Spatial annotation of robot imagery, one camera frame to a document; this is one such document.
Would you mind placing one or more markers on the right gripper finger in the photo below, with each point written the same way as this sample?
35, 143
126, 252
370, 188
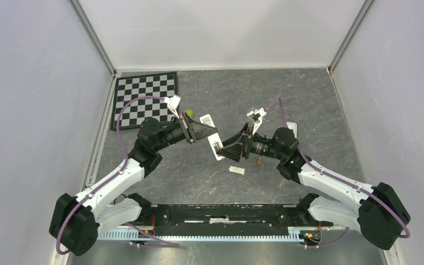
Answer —
233, 152
236, 137

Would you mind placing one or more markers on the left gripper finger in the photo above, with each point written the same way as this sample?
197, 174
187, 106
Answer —
197, 127
200, 134

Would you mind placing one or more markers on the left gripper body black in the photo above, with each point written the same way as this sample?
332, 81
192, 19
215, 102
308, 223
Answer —
178, 132

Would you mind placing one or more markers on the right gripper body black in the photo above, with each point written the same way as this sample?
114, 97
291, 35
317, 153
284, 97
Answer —
255, 144

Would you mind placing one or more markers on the white remote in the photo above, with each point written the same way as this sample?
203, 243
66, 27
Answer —
206, 119

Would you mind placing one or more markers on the white remote control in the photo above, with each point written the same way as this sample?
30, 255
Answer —
293, 127

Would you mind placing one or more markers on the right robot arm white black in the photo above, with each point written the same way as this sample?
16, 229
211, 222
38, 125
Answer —
375, 211

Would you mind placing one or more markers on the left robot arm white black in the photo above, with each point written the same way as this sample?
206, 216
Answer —
78, 220

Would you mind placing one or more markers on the green yellow orange brick stack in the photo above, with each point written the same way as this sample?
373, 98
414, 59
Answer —
189, 112

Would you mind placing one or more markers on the black white chessboard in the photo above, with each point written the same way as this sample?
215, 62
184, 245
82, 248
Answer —
137, 98

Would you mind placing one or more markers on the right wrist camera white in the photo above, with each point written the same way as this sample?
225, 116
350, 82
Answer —
256, 117

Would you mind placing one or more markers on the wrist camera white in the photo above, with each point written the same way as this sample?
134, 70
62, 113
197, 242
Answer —
172, 104
256, 117

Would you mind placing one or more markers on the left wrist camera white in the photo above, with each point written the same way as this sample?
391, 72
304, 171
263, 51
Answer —
172, 104

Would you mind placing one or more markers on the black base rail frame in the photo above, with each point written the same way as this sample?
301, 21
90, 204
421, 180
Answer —
223, 219

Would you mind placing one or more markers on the white cable duct comb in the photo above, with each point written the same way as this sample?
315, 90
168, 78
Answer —
130, 234

